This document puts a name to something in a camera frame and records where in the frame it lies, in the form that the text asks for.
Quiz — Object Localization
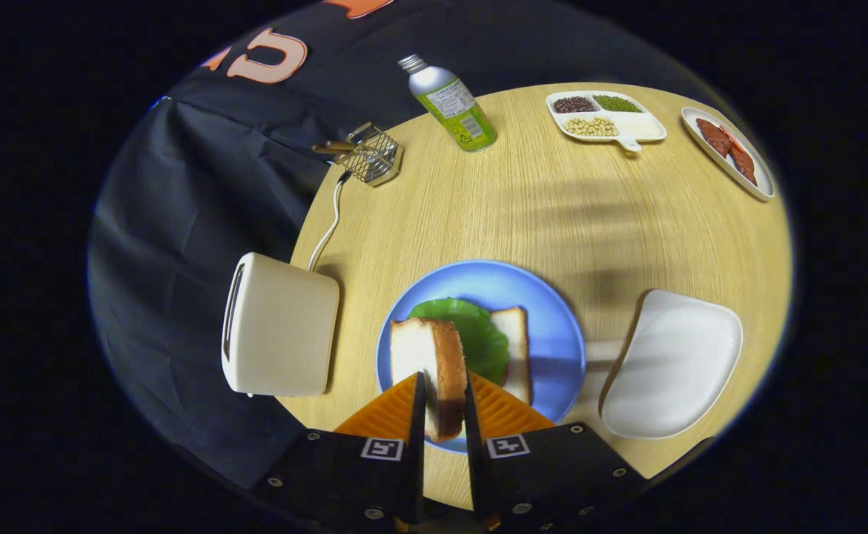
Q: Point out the white toaster cable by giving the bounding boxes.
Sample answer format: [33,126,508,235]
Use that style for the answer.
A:
[308,172,351,271]

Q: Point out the cream white toaster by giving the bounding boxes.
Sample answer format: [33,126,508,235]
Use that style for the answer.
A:
[222,252,340,398]

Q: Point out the white oval meat plate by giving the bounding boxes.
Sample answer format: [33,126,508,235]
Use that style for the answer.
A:
[681,107,776,202]

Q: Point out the bread slice with brown crust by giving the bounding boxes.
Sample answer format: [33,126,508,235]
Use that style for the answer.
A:
[490,306,532,405]

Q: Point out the silver green drink bottle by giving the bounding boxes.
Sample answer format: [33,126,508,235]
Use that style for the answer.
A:
[397,54,498,153]

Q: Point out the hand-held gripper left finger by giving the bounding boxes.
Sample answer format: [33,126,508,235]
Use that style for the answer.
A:
[251,371,427,531]

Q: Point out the green lettuce leaf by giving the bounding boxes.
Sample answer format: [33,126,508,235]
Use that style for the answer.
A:
[407,297,510,385]

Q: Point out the pile of yellow soybeans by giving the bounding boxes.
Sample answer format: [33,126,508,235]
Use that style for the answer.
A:
[563,116,618,137]

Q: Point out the white divided dish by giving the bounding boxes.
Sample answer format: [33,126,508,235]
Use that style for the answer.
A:
[546,90,667,153]

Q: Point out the wire mesh utensil holder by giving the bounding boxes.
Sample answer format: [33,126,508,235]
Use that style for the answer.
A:
[342,122,405,188]

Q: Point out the plain white plate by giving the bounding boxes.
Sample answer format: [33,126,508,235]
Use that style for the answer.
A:
[600,289,743,440]

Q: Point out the brown meat slice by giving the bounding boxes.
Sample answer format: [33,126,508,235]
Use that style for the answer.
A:
[730,145,759,186]
[696,118,732,158]

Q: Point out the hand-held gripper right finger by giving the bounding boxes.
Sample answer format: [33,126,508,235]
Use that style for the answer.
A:
[463,371,650,532]

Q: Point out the toasted white bread slice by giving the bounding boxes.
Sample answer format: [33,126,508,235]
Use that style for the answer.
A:
[390,317,468,444]

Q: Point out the blue round plate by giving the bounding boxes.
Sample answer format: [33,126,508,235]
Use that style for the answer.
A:
[375,260,586,454]

